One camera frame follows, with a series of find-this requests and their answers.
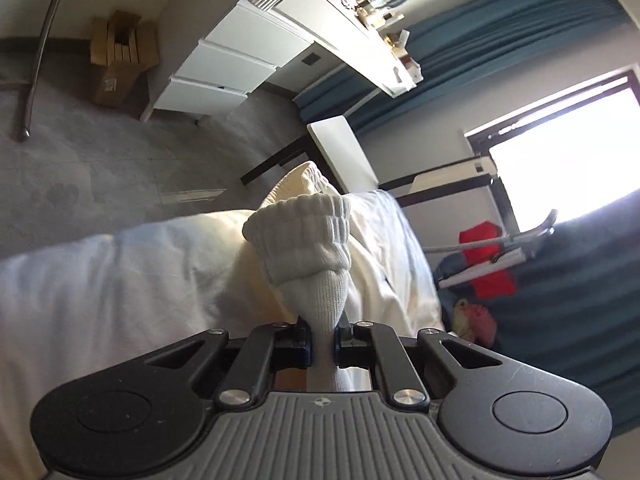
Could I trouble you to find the red garment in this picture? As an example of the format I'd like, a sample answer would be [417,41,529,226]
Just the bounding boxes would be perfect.
[459,220,517,301]

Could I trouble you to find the pink and blue bed blanket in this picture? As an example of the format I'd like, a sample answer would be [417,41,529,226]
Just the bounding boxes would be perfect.
[0,190,446,480]

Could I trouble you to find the dark framed window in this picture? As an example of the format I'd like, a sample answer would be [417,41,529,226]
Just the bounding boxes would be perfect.
[464,70,640,226]

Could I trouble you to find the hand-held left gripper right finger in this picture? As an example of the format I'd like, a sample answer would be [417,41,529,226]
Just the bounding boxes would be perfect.
[334,321,506,408]

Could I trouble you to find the curved metal pole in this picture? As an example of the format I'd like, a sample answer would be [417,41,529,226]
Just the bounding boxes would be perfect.
[12,0,81,143]

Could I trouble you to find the white chair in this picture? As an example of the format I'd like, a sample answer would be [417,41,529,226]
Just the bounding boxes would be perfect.
[240,115,379,196]

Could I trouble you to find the white desk with drawers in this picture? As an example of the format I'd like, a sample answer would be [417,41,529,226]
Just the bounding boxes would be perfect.
[140,0,426,123]

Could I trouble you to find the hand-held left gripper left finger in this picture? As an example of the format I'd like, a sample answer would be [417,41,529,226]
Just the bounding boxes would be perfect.
[142,322,313,408]

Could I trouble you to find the pink crumpled garment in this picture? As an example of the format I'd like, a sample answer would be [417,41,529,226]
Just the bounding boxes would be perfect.
[452,299,498,346]

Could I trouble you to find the narrow teal curtain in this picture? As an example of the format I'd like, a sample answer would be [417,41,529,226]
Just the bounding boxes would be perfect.
[292,0,640,136]

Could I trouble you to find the brown cardboard box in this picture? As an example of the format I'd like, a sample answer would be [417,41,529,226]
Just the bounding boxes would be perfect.
[89,10,160,108]

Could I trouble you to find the garment steamer stand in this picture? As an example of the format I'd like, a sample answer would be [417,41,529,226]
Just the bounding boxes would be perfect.
[425,209,558,288]

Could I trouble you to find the wide teal curtain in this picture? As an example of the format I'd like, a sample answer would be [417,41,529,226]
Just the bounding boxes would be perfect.
[432,200,640,441]

